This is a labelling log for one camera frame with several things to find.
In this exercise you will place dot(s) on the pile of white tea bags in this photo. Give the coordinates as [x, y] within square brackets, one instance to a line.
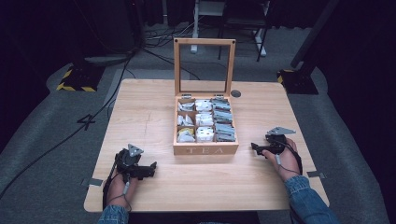
[186, 136]

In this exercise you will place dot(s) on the black metal frame stand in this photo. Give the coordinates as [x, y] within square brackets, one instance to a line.
[246, 21]

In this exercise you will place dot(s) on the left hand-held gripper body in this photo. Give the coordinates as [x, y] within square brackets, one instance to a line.
[128, 161]

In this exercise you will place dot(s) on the person's right hand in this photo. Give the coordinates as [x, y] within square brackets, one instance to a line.
[288, 161]

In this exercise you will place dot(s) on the black stand base striped edge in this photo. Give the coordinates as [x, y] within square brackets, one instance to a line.
[79, 79]
[297, 82]

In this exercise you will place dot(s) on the row of white tea packets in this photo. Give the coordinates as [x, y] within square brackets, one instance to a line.
[204, 119]

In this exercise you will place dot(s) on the black slanted stand post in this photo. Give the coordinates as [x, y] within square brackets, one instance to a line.
[314, 31]

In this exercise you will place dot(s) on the wooden tea box with lid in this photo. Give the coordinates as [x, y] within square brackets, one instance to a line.
[205, 150]

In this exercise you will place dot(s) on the row of grey tea packets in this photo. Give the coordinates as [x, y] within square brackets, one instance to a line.
[223, 119]

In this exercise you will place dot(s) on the grey tape piece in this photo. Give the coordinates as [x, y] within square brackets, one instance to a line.
[94, 182]
[316, 174]

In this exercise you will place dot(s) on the dark round table grommet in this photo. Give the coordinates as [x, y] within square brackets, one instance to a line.
[235, 93]

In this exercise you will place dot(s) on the white metal stand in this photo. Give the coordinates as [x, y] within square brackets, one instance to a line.
[195, 34]

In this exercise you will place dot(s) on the person's left hand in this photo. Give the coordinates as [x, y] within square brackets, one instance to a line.
[120, 191]

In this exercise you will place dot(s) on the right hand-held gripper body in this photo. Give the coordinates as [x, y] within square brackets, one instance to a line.
[277, 140]

